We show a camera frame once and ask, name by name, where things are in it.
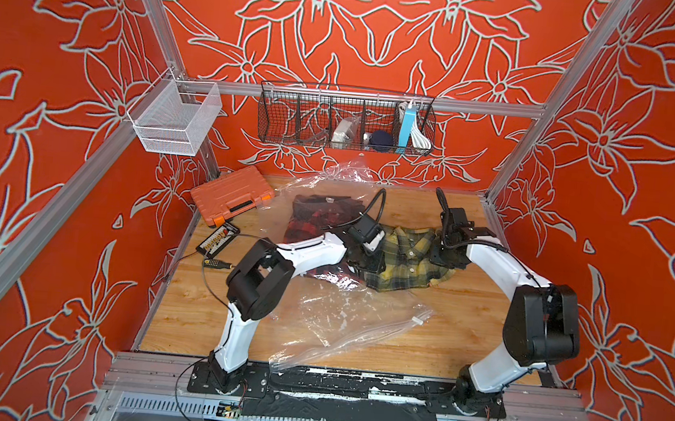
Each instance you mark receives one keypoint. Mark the dark blue round object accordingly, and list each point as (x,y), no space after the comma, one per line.
(381,141)

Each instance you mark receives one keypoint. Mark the black wire wall basket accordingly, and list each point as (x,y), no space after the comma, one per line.
(306,115)

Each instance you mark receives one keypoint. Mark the clear plastic wall bin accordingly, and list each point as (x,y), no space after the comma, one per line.
(175,119)

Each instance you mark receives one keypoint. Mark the black screwdriver bit holder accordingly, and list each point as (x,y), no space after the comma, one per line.
(218,240)

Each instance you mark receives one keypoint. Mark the olive plaid shirt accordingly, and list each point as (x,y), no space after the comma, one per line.
(403,261)

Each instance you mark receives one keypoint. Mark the red black plaid shirt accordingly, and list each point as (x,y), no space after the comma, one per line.
(303,226)

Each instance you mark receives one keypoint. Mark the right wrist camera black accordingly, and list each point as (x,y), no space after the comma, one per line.
(454,220)

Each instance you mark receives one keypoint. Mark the light blue box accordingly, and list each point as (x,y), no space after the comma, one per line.
(406,126)

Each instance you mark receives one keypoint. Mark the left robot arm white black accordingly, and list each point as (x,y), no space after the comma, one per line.
(257,284)

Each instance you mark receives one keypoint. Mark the black yellow screwdriver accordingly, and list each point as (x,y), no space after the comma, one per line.
(216,264)

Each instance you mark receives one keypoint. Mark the orange tool case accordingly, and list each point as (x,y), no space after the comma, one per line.
(220,200)

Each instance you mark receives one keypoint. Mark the grey bagged item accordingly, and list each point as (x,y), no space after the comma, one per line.
(345,133)

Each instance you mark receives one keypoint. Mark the white cable duct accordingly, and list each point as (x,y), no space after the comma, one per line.
(209,409)

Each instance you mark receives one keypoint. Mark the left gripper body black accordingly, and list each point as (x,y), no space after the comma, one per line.
(369,261)

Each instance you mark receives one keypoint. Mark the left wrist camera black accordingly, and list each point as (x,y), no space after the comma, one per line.
(367,233)

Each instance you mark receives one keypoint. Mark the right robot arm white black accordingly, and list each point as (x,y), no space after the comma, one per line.
(541,327)

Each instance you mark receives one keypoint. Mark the clear plastic vacuum bag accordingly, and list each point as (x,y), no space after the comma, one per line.
(317,320)

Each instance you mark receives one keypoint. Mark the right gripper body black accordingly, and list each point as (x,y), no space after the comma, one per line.
(440,254)

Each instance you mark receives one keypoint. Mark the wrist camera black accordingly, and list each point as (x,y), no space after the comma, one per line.
(367,233)
(454,220)

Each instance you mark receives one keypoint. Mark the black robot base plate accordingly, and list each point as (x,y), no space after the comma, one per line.
(339,394)

